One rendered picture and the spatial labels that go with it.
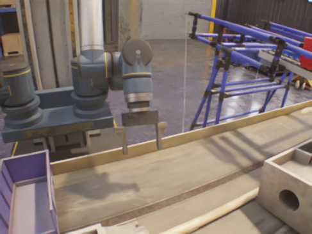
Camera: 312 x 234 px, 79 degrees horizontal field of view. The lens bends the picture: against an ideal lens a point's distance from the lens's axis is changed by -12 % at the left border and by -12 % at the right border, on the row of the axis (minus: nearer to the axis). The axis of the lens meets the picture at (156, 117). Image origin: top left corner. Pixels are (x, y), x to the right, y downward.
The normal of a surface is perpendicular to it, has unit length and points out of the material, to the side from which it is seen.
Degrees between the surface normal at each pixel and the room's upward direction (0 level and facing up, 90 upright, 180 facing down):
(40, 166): 88
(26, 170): 88
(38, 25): 90
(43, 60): 90
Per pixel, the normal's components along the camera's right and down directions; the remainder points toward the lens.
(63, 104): 0.36, 0.44
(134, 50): 0.26, 0.04
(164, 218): 0.04, -0.88
